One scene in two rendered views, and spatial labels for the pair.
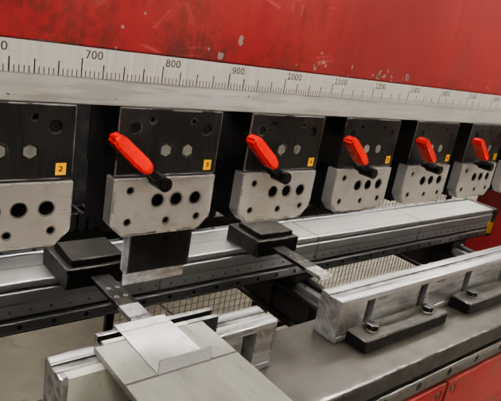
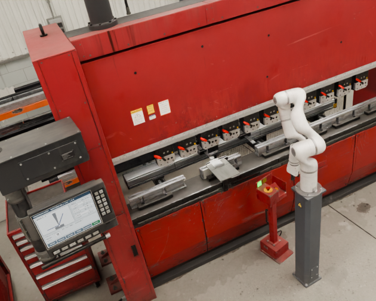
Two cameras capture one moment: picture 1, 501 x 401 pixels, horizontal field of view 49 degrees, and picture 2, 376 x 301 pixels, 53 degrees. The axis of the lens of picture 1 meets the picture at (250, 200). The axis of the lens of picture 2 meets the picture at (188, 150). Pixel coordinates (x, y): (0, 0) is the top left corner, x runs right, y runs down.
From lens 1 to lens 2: 2.44 m
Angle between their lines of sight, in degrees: 26
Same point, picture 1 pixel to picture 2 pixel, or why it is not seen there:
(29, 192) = (191, 147)
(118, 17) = (197, 123)
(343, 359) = (259, 160)
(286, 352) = (246, 160)
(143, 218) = (207, 146)
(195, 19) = (208, 117)
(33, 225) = (193, 151)
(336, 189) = (245, 129)
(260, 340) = (238, 159)
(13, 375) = (193, 171)
